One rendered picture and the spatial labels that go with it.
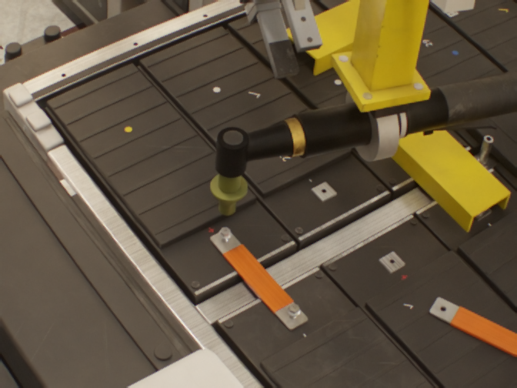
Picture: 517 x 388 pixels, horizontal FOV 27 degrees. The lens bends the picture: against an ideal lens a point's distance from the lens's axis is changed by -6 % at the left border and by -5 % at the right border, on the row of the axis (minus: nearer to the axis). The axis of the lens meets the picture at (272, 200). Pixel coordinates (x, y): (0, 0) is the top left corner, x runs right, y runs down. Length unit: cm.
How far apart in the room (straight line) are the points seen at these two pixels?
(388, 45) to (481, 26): 53
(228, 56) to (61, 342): 56
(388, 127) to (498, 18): 51
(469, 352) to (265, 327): 23
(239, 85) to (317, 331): 39
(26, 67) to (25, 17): 150
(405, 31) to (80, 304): 42
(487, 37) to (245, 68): 37
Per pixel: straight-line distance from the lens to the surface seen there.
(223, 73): 147
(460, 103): 125
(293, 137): 117
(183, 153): 136
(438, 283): 127
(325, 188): 135
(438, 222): 135
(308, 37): 118
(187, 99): 143
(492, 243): 133
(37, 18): 317
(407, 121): 122
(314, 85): 147
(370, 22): 112
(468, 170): 137
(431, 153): 138
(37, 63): 169
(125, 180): 133
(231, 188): 120
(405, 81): 117
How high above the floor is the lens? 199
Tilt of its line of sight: 48 degrees down
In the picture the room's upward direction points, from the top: 7 degrees clockwise
